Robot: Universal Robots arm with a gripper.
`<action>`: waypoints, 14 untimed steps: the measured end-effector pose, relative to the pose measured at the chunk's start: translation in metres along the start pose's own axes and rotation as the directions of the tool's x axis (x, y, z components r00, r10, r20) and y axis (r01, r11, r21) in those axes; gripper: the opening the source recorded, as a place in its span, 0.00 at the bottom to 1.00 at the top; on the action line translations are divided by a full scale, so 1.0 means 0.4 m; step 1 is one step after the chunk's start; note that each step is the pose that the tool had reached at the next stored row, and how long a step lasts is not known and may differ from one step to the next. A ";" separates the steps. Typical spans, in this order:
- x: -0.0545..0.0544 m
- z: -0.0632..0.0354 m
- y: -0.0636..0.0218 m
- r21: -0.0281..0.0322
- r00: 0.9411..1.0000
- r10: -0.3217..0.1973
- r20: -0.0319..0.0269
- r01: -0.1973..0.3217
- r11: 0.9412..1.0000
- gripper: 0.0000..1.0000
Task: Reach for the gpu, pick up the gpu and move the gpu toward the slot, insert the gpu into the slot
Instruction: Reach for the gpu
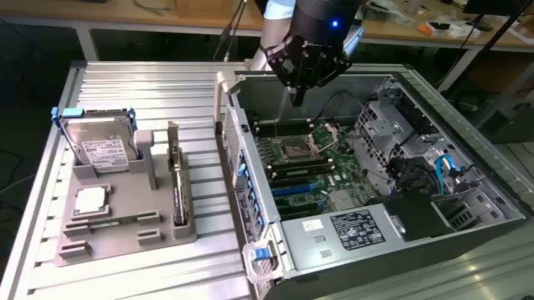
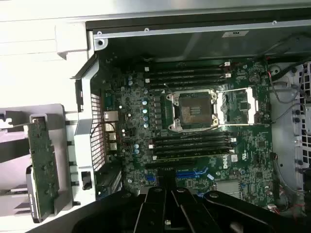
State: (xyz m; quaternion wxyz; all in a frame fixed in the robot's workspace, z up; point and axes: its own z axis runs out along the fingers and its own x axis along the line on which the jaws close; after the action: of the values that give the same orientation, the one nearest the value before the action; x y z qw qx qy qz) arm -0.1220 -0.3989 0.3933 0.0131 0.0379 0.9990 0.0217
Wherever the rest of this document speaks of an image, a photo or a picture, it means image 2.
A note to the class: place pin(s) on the CPU socket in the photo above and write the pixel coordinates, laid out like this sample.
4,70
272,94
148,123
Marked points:
194,110

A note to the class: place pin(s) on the silver chipset heatsink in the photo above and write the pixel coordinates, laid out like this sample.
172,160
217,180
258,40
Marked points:
227,189

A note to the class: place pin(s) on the long black expansion slot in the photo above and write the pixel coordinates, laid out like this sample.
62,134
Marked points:
170,166

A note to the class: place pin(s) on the silver rear port block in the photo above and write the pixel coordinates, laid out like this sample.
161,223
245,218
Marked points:
113,147
111,137
110,126
110,116

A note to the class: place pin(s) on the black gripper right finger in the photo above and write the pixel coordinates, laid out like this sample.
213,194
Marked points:
218,206

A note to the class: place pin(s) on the open black PC case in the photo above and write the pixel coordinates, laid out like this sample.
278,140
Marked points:
170,48

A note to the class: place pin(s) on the black RAM slot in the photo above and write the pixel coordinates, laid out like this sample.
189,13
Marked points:
187,77
187,83
192,148
192,142
187,66
192,136
187,72

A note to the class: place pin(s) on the gray parts rack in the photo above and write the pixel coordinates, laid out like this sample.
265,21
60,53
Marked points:
62,136

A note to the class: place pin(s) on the thin metal locking lever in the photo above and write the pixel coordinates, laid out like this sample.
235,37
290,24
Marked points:
166,87

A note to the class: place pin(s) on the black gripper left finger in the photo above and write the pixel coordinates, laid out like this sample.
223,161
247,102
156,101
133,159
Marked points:
109,213

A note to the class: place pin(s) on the gray plastic case foot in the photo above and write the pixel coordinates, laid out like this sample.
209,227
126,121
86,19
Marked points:
71,38

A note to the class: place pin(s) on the blue expansion slot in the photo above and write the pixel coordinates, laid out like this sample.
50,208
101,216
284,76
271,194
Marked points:
187,173

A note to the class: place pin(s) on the green motherboard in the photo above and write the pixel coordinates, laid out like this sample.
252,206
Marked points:
255,150

